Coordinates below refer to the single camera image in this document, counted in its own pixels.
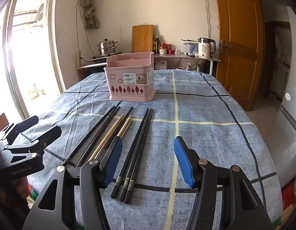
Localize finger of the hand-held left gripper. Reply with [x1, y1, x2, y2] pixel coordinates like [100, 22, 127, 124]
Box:
[2, 125, 62, 159]
[0, 115, 39, 144]

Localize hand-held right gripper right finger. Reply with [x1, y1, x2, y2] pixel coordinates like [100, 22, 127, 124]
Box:
[174, 136, 274, 230]

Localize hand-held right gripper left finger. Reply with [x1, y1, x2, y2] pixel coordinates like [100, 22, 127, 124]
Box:
[22, 136, 123, 230]

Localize pink plastic utensil basket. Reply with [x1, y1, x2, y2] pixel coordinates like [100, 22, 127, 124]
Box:
[104, 52, 155, 101]

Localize blue plaid blanket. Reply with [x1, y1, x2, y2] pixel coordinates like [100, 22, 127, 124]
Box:
[21, 69, 282, 230]

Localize sliding glass door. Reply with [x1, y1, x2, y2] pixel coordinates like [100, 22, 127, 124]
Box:
[0, 0, 67, 130]

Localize black induction cooker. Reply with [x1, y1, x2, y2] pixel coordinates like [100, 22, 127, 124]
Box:
[91, 52, 122, 61]

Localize plastic bags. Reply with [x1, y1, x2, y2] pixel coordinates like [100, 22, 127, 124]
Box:
[186, 62, 202, 72]

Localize metal side table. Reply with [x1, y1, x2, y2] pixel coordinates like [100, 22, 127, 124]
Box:
[76, 53, 221, 76]

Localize stainless steel steamer pot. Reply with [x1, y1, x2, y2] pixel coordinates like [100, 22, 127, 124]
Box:
[95, 38, 118, 55]

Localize air conditioner outdoor unit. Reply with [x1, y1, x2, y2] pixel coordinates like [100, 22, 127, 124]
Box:
[35, 3, 45, 25]

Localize water filter pitcher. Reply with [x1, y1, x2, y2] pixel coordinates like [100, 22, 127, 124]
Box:
[184, 41, 199, 56]

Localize white electric kettle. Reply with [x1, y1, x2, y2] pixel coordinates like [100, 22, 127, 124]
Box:
[198, 38, 216, 58]

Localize grey refrigerator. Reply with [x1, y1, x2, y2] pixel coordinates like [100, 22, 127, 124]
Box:
[274, 7, 296, 187]

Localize wooden door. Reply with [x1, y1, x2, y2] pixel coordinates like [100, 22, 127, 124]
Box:
[213, 0, 264, 112]

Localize hanging grey cloth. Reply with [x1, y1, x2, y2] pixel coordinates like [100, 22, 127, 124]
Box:
[77, 0, 101, 29]

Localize bamboo cutting board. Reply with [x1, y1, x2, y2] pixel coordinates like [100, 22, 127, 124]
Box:
[132, 25, 154, 53]

